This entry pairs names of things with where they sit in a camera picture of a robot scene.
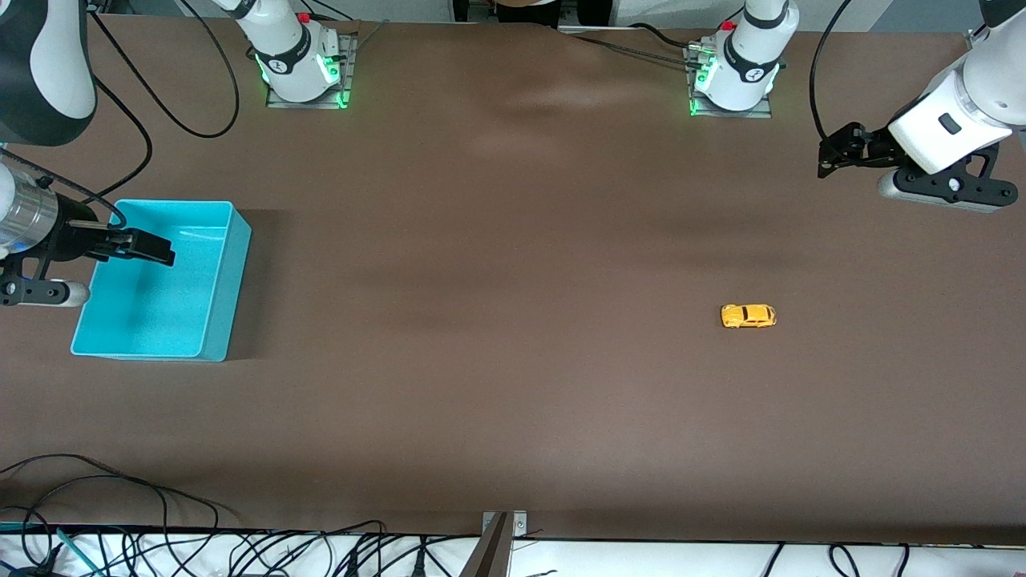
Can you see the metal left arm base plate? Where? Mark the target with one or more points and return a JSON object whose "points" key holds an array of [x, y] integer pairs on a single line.
{"points": [[753, 114]]}

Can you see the metal table clamp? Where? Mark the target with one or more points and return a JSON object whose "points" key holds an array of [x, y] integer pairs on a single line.
{"points": [[975, 40]]}

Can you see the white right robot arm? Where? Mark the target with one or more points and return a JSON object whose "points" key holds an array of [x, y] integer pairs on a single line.
{"points": [[44, 64]]}

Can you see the dark metal post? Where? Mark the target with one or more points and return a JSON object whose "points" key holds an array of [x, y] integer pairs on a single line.
{"points": [[489, 553]]}

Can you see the turquoise plastic bin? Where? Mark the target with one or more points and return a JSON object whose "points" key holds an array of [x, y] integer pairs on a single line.
{"points": [[160, 320]]}

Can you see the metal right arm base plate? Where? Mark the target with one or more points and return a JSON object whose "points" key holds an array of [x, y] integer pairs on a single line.
{"points": [[349, 80]]}

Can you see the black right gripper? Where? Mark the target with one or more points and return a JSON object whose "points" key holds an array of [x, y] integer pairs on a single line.
{"points": [[74, 232]]}

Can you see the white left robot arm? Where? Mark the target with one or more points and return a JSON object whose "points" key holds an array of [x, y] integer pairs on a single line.
{"points": [[946, 128]]}

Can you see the yellow beetle toy car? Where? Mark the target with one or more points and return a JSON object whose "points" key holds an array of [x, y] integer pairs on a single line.
{"points": [[749, 316]]}

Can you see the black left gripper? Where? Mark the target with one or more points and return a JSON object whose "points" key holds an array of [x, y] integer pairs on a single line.
{"points": [[874, 147]]}

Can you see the silver metal bracket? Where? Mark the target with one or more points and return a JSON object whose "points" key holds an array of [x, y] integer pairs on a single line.
{"points": [[519, 522]]}

